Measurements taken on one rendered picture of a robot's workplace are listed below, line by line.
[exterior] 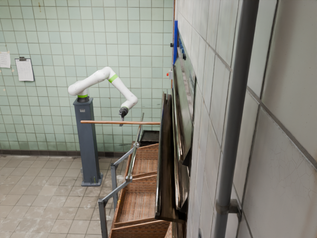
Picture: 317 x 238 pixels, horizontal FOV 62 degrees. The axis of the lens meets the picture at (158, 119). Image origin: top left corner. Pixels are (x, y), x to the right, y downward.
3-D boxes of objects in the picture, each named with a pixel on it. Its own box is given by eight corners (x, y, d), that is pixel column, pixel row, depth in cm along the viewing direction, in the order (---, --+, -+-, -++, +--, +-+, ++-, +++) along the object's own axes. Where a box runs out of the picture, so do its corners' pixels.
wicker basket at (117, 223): (172, 193, 265) (173, 170, 253) (173, 241, 213) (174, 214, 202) (123, 192, 266) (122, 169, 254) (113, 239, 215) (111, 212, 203)
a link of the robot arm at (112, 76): (97, 72, 298) (104, 65, 292) (103, 70, 309) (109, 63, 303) (109, 85, 300) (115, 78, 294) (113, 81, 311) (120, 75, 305)
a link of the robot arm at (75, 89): (63, 89, 300) (98, 69, 278) (71, 85, 314) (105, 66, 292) (69, 99, 303) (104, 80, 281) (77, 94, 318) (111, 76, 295)
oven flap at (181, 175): (175, 90, 287) (181, 74, 279) (184, 211, 124) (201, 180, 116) (171, 89, 286) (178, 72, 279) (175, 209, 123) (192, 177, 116)
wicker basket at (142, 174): (171, 160, 320) (171, 140, 308) (172, 191, 269) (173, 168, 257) (130, 159, 320) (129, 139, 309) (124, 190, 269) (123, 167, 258)
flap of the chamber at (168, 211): (161, 95, 290) (179, 98, 291) (154, 219, 127) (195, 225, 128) (162, 92, 289) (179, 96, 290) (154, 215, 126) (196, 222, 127)
